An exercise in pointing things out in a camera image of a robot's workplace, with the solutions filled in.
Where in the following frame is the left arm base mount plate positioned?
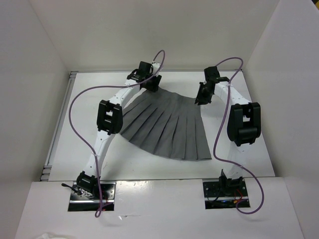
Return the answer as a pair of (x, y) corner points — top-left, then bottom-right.
(68, 182), (116, 212)

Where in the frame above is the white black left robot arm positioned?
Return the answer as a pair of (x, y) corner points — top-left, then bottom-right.
(76, 61), (161, 199)

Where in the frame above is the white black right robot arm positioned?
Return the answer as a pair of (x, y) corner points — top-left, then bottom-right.
(195, 66), (261, 196)

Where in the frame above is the grey pleated skirt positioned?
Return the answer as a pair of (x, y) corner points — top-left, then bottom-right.
(120, 89), (212, 161)

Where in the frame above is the white cloth at bottom edge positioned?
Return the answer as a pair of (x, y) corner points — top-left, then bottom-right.
(35, 233), (73, 239)

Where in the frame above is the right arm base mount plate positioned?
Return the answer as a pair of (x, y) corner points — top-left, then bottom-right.
(203, 181), (250, 209)

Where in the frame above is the aluminium table edge rail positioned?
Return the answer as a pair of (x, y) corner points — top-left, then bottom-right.
(39, 71), (78, 182)

